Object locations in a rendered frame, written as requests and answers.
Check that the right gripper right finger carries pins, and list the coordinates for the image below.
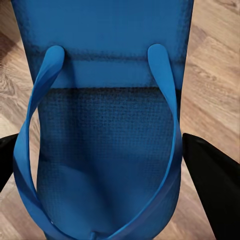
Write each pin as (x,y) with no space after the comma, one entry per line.
(216,177)

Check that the sandal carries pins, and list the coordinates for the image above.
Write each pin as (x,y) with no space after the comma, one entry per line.
(107,83)

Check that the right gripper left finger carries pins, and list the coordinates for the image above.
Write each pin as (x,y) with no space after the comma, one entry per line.
(7,145)

